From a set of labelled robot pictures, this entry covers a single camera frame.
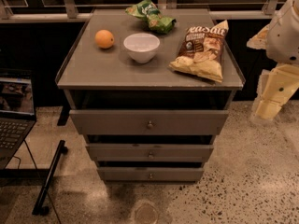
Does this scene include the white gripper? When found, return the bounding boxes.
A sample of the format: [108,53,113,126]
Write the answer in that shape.
[255,63,299,119]

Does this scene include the grey drawer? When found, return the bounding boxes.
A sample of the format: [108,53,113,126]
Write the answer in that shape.
[70,109,228,135]
[86,143,214,162]
[97,167,204,182]

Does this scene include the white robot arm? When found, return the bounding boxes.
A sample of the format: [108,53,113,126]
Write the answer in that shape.
[247,0,299,119]

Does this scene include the grey drawer cabinet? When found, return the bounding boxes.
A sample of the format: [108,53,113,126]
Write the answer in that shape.
[56,9,245,169]

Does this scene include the grey bottom drawer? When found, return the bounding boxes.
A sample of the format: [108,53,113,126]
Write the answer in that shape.
[97,167,204,182]

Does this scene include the grey top drawer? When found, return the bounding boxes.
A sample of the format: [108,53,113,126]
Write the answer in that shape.
[70,109,228,135]

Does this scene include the brown sea salt chip bag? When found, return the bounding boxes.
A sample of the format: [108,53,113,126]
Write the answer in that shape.
[169,21,229,82]

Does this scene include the white bowl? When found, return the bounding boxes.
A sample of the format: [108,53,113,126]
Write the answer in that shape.
[123,33,160,63]

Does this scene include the green chip bag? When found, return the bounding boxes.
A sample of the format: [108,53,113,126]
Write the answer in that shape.
[125,0,176,34]

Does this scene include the orange fruit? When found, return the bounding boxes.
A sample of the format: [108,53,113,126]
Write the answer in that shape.
[94,30,114,49]

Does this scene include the metal window railing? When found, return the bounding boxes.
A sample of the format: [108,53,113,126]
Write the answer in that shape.
[0,0,299,24]

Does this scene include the black stand leg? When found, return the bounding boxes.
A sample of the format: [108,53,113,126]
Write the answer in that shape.
[32,140,68,216]

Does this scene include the black laptop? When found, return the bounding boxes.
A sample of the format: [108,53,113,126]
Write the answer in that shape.
[0,68,36,170]

